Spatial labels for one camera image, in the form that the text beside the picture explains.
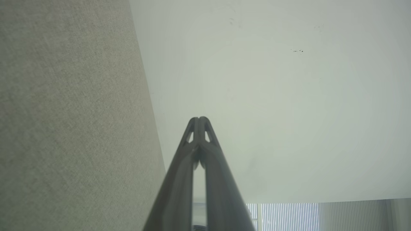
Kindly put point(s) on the grey fabric sofa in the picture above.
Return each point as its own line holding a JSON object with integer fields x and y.
{"x": 70, "y": 122}

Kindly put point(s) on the white vertical window blinds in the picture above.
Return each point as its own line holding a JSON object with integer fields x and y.
{"x": 318, "y": 216}

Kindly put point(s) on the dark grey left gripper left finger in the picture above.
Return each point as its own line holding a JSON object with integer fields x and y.
{"x": 175, "y": 189}

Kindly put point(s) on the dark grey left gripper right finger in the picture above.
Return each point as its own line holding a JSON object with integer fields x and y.
{"x": 221, "y": 192}

